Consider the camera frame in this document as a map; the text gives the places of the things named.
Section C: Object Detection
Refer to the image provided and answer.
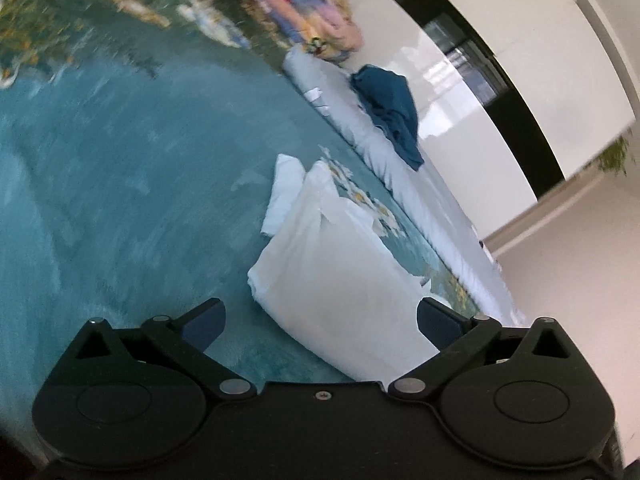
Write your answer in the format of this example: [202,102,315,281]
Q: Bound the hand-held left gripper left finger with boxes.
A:
[60,298,257,401]

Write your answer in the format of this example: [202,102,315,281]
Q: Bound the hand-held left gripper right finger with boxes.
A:
[387,298,591,401]

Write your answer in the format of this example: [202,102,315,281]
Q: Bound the light blue polo shirt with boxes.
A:
[247,154,453,383]

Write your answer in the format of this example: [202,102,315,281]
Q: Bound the light blue duvet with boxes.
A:
[282,45,528,328]

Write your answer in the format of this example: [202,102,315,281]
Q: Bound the teal floral blanket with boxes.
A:
[0,0,481,480]

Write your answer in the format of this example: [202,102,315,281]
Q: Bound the dark blue garment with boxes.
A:
[350,64,426,171]

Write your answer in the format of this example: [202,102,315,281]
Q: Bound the green plant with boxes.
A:
[597,130,633,177]

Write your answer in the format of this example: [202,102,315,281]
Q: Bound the white wardrobe with black stripe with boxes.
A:
[332,0,638,241]

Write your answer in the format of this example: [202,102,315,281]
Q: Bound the colourful folded quilt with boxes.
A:
[246,0,363,63]

